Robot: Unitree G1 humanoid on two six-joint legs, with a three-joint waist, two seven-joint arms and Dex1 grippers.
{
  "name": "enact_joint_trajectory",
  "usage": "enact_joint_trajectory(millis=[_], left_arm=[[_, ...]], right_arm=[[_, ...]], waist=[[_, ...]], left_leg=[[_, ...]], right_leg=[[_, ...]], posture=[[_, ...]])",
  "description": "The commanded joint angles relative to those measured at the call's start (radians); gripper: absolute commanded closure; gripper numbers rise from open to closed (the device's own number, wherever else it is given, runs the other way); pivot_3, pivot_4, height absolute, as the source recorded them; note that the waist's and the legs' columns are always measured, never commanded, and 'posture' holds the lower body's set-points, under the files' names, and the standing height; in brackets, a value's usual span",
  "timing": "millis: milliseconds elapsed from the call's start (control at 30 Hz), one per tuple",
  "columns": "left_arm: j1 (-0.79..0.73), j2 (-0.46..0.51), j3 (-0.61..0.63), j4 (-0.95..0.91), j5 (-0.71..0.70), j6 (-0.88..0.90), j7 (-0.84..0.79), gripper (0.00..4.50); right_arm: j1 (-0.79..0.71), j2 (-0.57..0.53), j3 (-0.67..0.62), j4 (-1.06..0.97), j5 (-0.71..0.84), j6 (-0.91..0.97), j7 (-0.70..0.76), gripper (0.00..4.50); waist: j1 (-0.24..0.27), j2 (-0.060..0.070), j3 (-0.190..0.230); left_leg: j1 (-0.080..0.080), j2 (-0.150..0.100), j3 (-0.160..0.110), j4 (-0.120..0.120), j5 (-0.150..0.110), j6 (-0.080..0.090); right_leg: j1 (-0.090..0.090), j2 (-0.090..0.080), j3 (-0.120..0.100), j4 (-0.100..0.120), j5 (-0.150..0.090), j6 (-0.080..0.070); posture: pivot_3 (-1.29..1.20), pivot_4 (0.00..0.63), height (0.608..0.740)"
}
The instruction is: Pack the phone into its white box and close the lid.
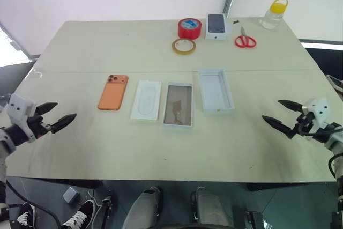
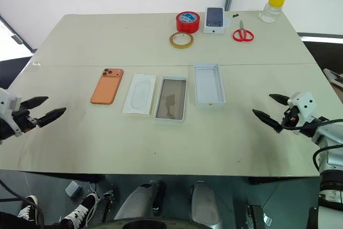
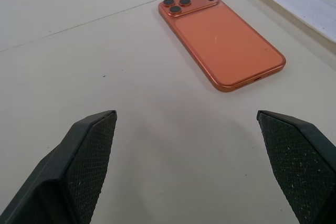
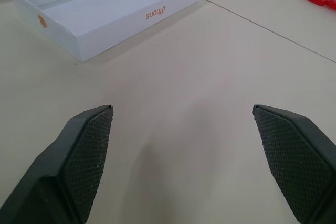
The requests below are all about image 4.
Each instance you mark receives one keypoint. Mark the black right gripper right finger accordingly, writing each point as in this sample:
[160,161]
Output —
[302,161]

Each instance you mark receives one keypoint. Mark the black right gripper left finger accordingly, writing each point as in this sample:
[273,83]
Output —
[65,161]

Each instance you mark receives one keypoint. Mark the white iPhone box lid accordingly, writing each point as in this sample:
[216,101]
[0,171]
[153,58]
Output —
[110,32]

